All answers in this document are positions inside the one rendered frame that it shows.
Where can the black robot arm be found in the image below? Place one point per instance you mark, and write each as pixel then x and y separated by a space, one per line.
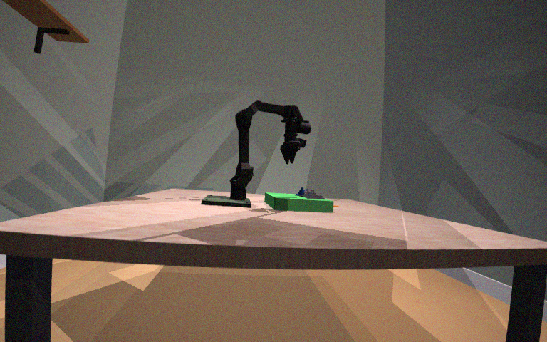
pixel 244 171

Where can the light green flat panel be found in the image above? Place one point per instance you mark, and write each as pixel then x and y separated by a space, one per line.
pixel 308 202

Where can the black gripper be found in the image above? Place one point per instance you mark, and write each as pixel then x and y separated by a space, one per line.
pixel 290 147

